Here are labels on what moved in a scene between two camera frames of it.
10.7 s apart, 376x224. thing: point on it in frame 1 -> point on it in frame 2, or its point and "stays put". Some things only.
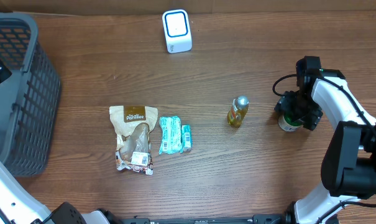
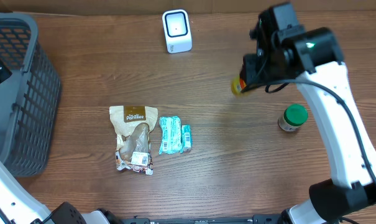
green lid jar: (286, 123) stays put
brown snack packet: (133, 125) stays put
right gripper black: (312, 120) -> (250, 63)
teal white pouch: (171, 137) stays put
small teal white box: (186, 139) stays put
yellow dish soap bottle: (238, 109) -> (245, 81)
